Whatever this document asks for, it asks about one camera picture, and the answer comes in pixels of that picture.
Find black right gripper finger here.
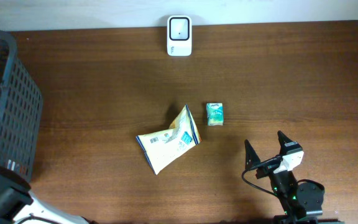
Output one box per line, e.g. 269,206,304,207
244,139,260,170
277,131,298,154

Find yellow white snack bag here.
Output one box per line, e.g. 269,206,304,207
136,104,201,175

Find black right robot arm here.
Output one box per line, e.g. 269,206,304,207
241,131,325,224

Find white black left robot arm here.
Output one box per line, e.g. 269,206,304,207
0,166,91,224

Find white barcode scanner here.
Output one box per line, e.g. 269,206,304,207
167,15,193,57

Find small green tissue pack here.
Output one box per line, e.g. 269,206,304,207
206,103,224,126

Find colourful items inside basket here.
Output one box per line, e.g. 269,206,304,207
6,159,27,175

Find dark grey plastic basket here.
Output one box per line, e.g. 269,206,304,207
0,30,44,181

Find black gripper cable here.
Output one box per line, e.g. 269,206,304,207
241,155,284,197

